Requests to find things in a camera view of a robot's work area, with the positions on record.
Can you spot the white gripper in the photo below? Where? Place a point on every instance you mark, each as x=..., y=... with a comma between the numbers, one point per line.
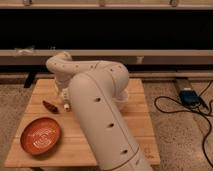
x=63, y=93

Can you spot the white plastic bottle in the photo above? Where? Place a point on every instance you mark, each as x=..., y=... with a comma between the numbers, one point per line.
x=67, y=107

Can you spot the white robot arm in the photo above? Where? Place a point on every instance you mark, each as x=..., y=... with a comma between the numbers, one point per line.
x=92, y=87

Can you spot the orange ceramic bowl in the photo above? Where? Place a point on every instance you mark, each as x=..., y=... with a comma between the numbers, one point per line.
x=40, y=135

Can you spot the dark red chili pepper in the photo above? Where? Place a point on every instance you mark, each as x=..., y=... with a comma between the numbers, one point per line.
x=50, y=107

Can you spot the wooden table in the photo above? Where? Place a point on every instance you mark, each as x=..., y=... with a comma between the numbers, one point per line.
x=73, y=150

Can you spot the blue power adapter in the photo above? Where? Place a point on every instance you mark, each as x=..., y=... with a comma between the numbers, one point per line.
x=189, y=97

